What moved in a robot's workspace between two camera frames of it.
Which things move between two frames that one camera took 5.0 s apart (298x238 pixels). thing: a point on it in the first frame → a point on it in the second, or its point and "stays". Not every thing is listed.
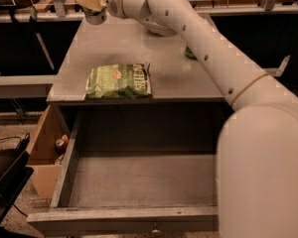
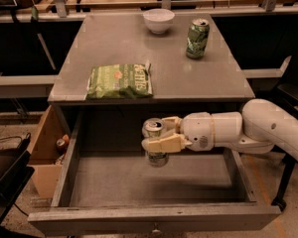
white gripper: [111, 1] → [197, 130]
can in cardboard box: [60, 145] stays
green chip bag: [119, 81] stays
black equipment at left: [9, 176] stays
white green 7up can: [97, 17] → [151, 129]
